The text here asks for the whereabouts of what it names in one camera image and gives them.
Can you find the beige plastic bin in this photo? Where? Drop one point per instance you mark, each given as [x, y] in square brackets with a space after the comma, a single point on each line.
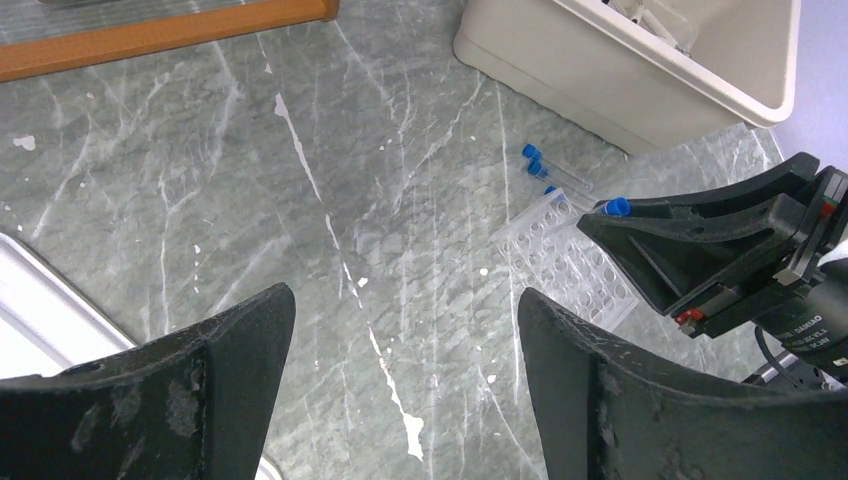
[592, 66]

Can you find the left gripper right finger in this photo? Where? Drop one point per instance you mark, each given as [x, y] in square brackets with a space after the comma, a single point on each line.
[608, 409]

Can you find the orange wooden shelf rack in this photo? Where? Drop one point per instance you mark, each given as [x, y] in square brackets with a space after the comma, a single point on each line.
[78, 50]

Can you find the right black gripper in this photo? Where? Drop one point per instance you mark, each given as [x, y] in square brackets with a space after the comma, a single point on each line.
[795, 289]

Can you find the small blue clip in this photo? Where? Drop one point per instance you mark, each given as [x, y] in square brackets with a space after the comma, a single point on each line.
[576, 189]

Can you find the white plastic container lid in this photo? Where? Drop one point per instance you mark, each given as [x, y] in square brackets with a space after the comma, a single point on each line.
[48, 326]

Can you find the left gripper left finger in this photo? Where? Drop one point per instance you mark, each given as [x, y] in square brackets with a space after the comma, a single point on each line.
[193, 404]

